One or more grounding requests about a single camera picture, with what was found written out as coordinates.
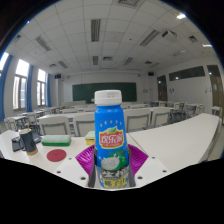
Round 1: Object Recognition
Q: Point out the dark high wall window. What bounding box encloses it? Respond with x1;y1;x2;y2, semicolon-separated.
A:
168;65;206;82

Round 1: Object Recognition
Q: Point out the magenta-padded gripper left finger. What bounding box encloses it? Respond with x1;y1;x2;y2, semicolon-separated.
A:
53;144;98;188

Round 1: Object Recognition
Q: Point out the blue white-capped drink bottle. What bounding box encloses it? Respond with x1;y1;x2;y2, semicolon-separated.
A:
93;89;130;190

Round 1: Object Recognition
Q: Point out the group of classroom chairs and desks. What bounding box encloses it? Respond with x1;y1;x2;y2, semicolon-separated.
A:
3;99;223;138

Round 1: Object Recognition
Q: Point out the flat round red coaster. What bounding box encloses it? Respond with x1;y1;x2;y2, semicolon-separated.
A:
46;148;68;163

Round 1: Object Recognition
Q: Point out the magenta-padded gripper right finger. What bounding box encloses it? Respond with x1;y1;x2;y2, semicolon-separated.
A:
127;144;172;188

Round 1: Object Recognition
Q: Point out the white-framed window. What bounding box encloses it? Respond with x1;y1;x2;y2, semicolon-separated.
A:
12;59;30;111
36;68;47;107

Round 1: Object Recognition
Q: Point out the group of ceiling lights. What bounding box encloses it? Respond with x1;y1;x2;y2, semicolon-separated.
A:
33;0;214;68

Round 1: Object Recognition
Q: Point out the green chalkboard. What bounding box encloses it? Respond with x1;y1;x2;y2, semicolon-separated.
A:
72;82;138;104

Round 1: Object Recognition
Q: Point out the dark classroom door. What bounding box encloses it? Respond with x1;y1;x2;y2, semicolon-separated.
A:
157;74;168;102

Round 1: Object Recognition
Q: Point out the dark mug with cork base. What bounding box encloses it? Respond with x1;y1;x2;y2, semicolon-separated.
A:
18;128;39;157

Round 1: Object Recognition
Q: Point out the ceiling projector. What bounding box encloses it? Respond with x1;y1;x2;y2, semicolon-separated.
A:
161;30;178;39

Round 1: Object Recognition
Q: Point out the blue curtain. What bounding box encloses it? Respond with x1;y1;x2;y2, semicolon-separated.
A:
25;64;35;113
0;54;14;122
45;73;52;108

